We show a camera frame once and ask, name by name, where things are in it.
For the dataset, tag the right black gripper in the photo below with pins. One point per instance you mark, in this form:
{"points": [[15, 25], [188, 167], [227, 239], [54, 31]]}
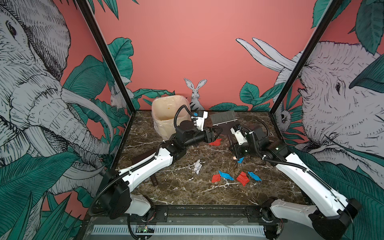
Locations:
{"points": [[237, 153]]}

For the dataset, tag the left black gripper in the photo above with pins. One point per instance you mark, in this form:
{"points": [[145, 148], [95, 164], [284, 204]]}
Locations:
{"points": [[210, 137]]}

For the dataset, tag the cream trash bin with liner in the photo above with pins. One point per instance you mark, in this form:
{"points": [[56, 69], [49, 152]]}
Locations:
{"points": [[163, 113]]}

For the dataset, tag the dark brown hand brush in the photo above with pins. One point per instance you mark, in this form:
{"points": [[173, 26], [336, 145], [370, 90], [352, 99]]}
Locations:
{"points": [[225, 121]]}

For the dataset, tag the blue paper scrap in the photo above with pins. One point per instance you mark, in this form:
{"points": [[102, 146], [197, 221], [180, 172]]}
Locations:
{"points": [[240, 160], [226, 176], [254, 177]]}

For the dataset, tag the dark brown dustpan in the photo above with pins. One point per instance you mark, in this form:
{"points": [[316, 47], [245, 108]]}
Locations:
{"points": [[143, 170]]}

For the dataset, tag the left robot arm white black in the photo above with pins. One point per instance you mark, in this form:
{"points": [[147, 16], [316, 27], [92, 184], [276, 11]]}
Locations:
{"points": [[115, 192]]}

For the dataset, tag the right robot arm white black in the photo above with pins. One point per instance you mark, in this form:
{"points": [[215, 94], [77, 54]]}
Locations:
{"points": [[330, 214]]}

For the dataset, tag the white printed paper scrap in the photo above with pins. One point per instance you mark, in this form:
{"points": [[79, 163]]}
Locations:
{"points": [[197, 166]]}

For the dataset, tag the red paper scrap lower large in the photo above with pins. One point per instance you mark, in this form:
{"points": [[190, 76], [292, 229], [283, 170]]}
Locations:
{"points": [[243, 179]]}

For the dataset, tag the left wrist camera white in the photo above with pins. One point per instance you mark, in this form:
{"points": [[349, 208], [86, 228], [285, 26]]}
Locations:
{"points": [[199, 119]]}

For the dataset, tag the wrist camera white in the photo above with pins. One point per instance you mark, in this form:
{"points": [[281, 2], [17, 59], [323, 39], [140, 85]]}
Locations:
{"points": [[199, 119], [235, 130]]}

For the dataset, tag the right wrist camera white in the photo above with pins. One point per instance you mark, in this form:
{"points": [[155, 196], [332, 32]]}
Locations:
{"points": [[235, 130]]}

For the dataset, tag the white slotted cable duct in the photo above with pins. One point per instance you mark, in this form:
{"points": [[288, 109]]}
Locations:
{"points": [[167, 230]]}

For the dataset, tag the right black frame post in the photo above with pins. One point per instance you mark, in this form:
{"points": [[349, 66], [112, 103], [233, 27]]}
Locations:
{"points": [[325, 20]]}

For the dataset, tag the black frame post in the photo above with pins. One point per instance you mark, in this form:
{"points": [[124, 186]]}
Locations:
{"points": [[97, 35], [325, 20]]}

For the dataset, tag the left black frame post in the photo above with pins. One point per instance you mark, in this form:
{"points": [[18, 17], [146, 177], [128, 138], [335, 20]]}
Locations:
{"points": [[97, 35]]}

